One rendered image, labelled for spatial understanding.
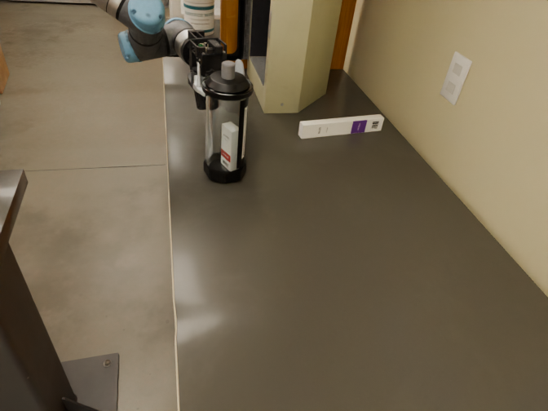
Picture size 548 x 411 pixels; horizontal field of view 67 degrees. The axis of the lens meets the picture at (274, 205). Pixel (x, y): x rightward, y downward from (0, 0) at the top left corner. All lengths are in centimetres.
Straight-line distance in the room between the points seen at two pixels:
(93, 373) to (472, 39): 164
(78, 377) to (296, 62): 135
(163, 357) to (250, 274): 106
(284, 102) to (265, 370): 87
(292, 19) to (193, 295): 80
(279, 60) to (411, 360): 87
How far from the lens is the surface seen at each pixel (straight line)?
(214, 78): 90
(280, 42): 124
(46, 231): 241
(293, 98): 132
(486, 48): 112
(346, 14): 169
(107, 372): 179
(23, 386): 132
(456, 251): 96
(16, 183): 108
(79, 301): 203
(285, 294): 76
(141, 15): 99
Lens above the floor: 153
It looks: 39 degrees down
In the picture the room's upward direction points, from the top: 7 degrees clockwise
